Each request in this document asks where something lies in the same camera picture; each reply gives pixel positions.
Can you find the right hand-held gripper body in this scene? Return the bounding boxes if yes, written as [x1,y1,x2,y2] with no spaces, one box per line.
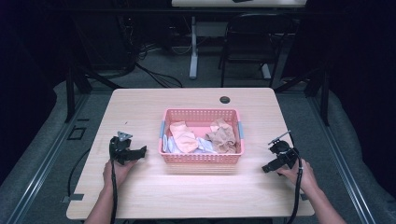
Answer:
[267,130,302,171]

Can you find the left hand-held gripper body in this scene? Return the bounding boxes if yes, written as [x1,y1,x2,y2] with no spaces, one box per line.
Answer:
[108,131,135,166]

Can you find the person's left hand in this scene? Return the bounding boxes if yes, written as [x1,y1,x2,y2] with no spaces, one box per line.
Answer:
[102,157,138,191]

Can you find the person's right hand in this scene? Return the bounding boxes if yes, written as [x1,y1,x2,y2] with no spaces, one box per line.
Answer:
[276,158,319,194]

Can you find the pink sock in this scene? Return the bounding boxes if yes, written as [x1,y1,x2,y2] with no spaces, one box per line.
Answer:
[169,120,200,154]

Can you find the beige sock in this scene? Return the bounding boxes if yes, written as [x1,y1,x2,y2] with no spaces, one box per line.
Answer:
[205,117,238,155]

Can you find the pink plastic basket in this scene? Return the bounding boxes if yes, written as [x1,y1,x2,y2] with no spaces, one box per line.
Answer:
[157,107,246,165]

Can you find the light blue sock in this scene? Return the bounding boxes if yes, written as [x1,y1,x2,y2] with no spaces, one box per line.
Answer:
[162,133,219,155]

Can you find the grey tape strip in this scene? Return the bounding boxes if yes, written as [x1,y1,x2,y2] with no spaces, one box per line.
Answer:
[61,193,86,203]

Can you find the black metal stand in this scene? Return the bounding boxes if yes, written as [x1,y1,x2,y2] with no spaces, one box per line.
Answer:
[274,60,332,127]
[64,18,123,124]

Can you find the white desk leg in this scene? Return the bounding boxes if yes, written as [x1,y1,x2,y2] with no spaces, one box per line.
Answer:
[189,15,200,80]

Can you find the black chair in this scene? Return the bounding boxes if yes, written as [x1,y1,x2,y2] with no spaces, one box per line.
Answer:
[218,12,297,89]

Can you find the white desk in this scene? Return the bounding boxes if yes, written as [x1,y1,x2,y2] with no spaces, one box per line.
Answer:
[171,0,308,8]

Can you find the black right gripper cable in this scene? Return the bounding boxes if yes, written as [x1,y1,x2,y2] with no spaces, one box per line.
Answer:
[285,133,304,224]

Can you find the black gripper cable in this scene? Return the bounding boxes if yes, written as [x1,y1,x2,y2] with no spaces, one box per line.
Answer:
[109,160,119,224]
[285,133,304,224]

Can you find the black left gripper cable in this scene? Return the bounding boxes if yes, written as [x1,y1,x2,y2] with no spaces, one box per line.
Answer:
[109,160,119,224]

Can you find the thin black floor cable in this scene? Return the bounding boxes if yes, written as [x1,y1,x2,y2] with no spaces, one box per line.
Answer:
[66,147,92,198]

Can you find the aluminium floor rail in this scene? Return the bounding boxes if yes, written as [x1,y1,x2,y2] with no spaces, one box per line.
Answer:
[306,92,377,224]
[5,92,92,224]

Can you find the black floor cable bundle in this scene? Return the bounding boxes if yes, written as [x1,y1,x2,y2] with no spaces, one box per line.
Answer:
[120,15,185,90]

